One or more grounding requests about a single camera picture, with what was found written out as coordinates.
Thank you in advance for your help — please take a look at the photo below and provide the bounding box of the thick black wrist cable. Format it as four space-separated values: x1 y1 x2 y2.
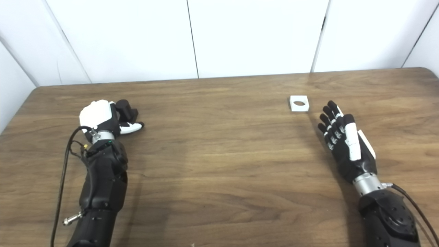
382 183 439 247
50 126 93 247

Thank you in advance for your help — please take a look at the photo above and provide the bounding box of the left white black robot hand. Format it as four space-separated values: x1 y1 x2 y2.
79 100 145 143

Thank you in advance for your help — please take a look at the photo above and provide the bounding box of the black peg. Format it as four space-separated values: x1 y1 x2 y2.
115 99 139 123

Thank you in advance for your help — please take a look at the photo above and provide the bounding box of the white square piece with hole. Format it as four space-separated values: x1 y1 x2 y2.
289 95 310 112

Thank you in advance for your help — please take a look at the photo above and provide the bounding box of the thick black right wrist cable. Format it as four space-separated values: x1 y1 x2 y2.
382 183 439 247

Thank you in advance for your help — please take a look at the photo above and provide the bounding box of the thin wire with yellow connector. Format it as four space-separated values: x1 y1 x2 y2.
69 140 90 160

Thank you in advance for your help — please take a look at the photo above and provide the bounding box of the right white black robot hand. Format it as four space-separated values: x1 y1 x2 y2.
318 101 378 183

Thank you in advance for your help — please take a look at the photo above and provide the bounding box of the thick black left wrist cable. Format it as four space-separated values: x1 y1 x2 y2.
50 126 93 247

